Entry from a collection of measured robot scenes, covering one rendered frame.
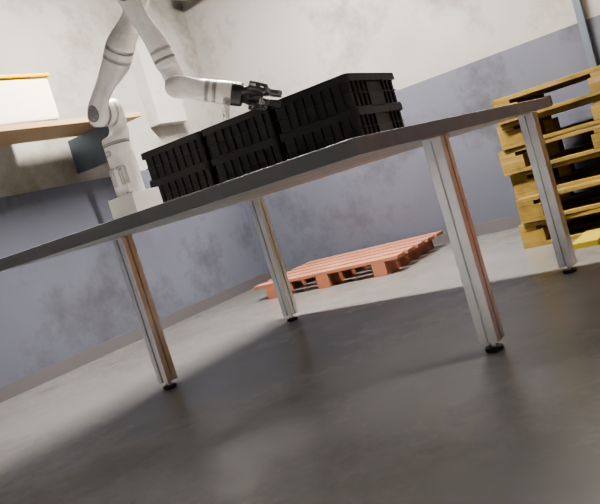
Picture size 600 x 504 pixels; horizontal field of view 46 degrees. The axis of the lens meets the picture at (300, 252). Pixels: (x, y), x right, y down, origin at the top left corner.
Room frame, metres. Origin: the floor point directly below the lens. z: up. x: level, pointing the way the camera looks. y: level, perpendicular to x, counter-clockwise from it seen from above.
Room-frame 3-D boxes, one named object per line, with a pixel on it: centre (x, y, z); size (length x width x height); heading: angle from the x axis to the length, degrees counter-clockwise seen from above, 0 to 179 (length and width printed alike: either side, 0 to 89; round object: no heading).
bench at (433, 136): (2.70, -0.01, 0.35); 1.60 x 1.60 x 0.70; 54
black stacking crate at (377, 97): (2.47, -0.27, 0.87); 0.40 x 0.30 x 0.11; 148
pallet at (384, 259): (4.83, -0.30, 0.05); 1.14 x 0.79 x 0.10; 57
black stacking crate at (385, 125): (2.47, -0.27, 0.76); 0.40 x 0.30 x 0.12; 148
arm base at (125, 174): (2.44, 0.48, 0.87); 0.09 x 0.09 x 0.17; 59
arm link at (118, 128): (2.44, 0.48, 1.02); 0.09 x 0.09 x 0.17; 53
